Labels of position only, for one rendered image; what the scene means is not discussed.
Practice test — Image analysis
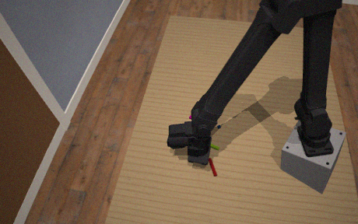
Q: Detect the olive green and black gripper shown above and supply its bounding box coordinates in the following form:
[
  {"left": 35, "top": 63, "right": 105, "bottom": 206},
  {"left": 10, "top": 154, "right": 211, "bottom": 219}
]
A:
[{"left": 188, "top": 137, "right": 212, "bottom": 166}]

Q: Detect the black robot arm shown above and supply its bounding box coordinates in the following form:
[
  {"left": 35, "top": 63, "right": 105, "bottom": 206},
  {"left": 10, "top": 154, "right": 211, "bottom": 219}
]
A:
[{"left": 167, "top": 0, "right": 342, "bottom": 157}]

